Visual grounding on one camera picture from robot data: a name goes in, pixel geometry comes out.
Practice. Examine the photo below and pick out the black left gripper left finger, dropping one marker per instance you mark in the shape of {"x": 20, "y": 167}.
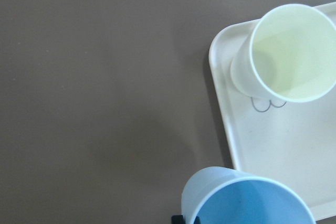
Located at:
{"x": 177, "y": 219}

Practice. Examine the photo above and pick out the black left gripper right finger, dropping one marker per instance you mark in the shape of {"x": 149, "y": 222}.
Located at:
{"x": 197, "y": 220}

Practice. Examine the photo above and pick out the light blue cup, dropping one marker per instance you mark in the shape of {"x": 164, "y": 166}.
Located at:
{"x": 223, "y": 195}

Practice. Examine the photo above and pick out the cream rectangular rabbit tray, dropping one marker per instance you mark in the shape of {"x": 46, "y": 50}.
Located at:
{"x": 290, "y": 142}

